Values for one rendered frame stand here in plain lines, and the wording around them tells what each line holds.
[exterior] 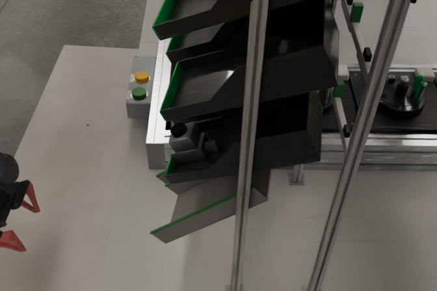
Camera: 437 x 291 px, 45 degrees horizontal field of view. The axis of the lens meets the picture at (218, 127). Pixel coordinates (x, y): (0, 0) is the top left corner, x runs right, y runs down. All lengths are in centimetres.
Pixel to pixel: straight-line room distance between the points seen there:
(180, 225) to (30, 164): 57
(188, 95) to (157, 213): 52
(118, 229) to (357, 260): 57
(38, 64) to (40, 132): 169
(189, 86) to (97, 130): 69
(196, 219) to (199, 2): 44
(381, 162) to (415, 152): 9
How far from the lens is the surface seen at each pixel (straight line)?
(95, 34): 342
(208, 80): 89
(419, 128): 149
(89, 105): 164
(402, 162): 149
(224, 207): 100
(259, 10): 67
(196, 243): 129
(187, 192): 119
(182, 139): 95
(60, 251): 133
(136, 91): 149
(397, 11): 70
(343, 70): 157
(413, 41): 199
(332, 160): 144
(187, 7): 80
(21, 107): 301
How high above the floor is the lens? 195
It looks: 45 degrees down
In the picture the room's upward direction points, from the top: 2 degrees clockwise
